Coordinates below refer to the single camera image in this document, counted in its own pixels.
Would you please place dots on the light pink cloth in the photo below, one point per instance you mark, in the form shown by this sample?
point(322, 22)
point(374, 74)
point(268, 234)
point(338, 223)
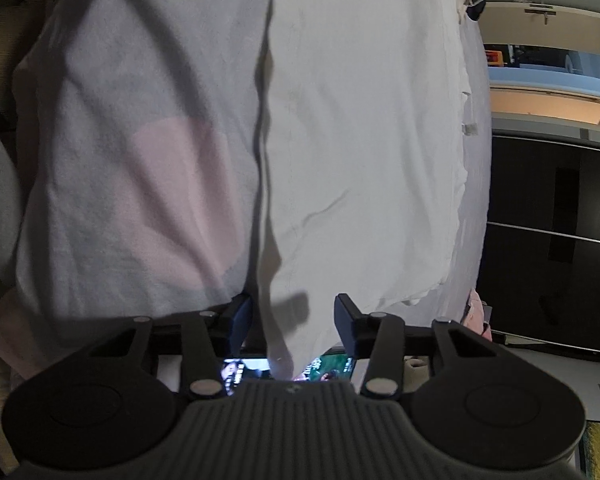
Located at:
point(475, 307)

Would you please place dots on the white wall shelf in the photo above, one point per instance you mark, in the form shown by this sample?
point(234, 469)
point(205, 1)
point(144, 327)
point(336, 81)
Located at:
point(545, 100)

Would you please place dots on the black wardrobe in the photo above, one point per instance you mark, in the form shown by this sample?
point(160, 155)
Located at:
point(550, 210)

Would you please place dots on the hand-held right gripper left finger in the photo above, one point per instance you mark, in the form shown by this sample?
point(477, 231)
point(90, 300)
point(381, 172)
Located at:
point(240, 317)

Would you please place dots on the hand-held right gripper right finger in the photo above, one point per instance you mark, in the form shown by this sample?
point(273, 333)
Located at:
point(344, 320)

